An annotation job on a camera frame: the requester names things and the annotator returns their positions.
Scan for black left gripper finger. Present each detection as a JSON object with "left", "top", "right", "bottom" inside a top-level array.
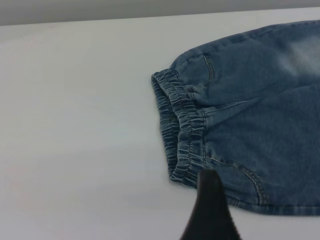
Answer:
[{"left": 180, "top": 169, "right": 242, "bottom": 240}]

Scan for blue denim kids jeans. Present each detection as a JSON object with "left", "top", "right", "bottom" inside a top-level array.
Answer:
[{"left": 150, "top": 19, "right": 320, "bottom": 217}]

